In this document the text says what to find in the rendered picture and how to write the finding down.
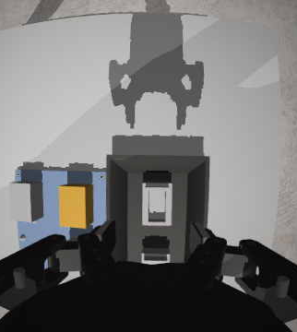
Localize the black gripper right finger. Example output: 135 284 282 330
172 222 297 332

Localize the yellow rectangular block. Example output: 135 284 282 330
59 184 94 229

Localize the white rectangular part with pocket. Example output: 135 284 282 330
142 248 170 265

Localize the white rectangular block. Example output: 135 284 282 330
65 238 80 281

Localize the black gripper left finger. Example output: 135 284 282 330
0 220 126 319

